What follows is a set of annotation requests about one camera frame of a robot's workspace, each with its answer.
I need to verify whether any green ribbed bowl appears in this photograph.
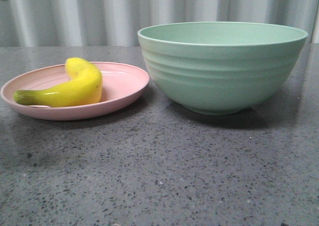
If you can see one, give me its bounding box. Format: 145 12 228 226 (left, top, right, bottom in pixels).
138 21 308 115

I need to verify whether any yellow banana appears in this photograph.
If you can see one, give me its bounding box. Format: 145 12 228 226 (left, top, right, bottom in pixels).
13 57 103 107

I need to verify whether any pink plate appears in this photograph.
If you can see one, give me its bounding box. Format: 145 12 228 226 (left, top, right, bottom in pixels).
0 62 150 121

